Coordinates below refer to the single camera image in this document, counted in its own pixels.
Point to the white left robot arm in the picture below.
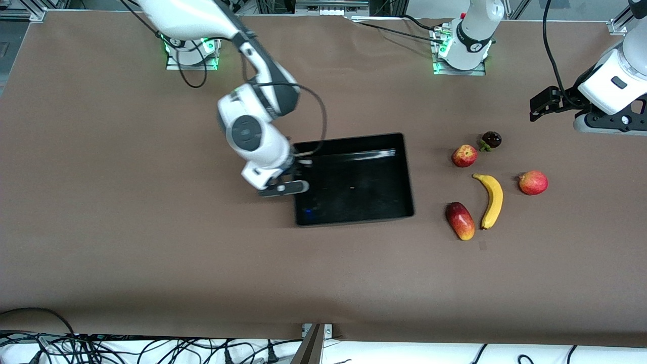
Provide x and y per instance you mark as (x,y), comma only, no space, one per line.
(475,25)

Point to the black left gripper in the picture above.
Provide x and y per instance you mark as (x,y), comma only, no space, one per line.
(569,97)

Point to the red yellow mango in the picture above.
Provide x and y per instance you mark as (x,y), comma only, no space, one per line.
(460,220)

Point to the grey metal post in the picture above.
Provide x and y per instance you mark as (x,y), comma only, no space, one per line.
(309,351)

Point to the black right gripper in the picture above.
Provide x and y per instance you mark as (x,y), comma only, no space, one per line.
(292,172)

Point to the dark purple mangosteen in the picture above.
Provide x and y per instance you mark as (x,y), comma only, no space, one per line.
(491,139)

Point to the brown table cover sheet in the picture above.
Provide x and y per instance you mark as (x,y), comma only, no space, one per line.
(323,278)

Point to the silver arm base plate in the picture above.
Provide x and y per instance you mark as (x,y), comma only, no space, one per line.
(192,66)
(460,72)

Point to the white power strip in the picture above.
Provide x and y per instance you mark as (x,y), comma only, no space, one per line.
(331,10)

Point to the yellow banana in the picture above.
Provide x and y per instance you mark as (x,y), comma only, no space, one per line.
(494,199)

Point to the silver table edge bracket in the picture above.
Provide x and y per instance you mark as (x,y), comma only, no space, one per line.
(328,331)

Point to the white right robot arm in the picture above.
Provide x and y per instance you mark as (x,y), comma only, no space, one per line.
(252,134)

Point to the small red apple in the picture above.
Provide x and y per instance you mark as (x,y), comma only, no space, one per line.
(464,156)

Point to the aluminium frame corner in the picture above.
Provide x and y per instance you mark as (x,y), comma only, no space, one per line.
(617,25)

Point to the red apple right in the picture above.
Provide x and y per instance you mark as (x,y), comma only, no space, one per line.
(533,183)

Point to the black rectangular plastic box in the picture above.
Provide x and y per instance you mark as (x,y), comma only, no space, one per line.
(354,192)

